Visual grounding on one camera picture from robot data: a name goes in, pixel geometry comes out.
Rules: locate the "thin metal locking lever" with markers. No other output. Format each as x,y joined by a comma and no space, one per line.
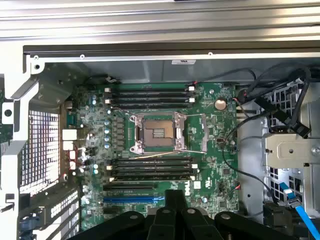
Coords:
122,112
155,155

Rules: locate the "CPU socket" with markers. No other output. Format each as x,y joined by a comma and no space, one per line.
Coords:
157,132

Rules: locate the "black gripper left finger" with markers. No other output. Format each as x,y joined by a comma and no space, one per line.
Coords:
160,225

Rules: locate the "metal socket cover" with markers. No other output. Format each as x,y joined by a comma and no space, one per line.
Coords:
203,132

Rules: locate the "round coin battery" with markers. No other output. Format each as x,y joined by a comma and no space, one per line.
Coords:
221,104

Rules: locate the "short black expansion slot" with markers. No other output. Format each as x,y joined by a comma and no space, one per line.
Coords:
111,210

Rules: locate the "metal disk bay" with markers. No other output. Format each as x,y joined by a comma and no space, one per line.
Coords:
287,150

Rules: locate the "green motherboard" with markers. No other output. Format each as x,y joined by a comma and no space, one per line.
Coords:
212,140

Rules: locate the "blue card retention clip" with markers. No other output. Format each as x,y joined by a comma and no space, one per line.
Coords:
30,223

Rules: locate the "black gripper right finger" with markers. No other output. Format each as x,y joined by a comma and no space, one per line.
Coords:
195,225

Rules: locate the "black RAM slot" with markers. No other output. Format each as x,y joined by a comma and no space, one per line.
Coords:
155,100
150,171
150,166
155,106
150,161
155,90
111,179
155,95

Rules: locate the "blue expansion slot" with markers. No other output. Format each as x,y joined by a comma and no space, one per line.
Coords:
130,199

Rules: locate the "open metal PC case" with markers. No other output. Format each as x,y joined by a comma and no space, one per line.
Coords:
125,67

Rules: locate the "long black expansion slot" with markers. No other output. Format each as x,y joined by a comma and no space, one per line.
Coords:
130,187

